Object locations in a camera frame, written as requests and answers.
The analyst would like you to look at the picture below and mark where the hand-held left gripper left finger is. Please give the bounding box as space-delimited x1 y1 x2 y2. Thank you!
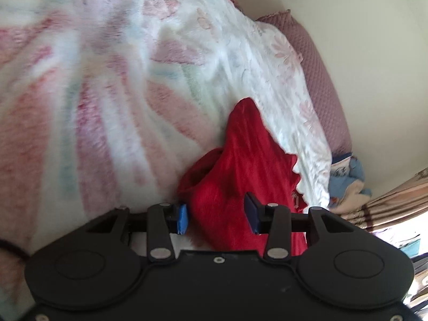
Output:
85 202 190 263

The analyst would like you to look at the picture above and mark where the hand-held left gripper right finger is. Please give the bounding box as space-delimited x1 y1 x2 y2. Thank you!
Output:
243 192 360 261

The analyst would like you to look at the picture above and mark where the red zip-neck sweater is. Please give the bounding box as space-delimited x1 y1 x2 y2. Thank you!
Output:
177 97 310 252

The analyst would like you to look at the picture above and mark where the brown patterned curtain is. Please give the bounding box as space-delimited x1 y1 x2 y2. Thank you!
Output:
341 170 428 232

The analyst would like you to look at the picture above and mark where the floral fleece blanket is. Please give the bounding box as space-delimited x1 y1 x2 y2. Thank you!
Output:
0 0 333 321

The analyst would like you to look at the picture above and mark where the clutter by the window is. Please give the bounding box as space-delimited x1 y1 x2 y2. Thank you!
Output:
398 232 428 313

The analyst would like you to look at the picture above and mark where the black cable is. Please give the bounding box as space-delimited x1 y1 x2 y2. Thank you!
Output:
0 238 31 262

